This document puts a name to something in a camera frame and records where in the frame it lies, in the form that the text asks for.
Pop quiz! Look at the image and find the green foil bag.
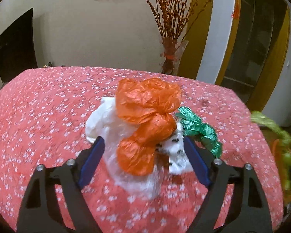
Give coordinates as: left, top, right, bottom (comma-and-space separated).
175, 107, 223, 158

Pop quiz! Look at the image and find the orange lattice waste basket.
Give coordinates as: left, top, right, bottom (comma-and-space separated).
270, 138, 291, 204

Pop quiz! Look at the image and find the large white plastic bag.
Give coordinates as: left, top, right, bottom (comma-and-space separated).
85, 97, 160, 199

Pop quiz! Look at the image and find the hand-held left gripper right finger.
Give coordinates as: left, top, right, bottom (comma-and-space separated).
183, 136, 273, 233

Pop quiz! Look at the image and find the red berry branch bouquet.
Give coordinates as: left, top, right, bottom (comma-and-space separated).
124, 0, 228, 42

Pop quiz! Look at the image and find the clear glass vase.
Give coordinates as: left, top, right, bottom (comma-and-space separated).
160, 36, 189, 76

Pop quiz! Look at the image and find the red floral tablecloth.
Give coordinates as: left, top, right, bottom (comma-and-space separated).
0, 65, 285, 233

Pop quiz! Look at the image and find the knotted orange plastic bag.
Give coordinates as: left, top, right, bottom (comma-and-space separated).
116, 78, 182, 176

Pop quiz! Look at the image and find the yellow-green plastic bag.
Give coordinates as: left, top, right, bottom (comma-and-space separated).
250, 110, 291, 192

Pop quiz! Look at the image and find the glass door with wooden frame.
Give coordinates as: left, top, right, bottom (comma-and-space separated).
215, 0, 291, 113

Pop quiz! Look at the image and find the white printed plastic bag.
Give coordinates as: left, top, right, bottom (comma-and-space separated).
155, 123, 193, 175

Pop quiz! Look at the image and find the black television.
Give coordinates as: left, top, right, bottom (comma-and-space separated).
0, 8, 38, 84

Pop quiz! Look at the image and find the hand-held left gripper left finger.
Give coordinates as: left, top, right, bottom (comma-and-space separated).
16, 136, 105, 233

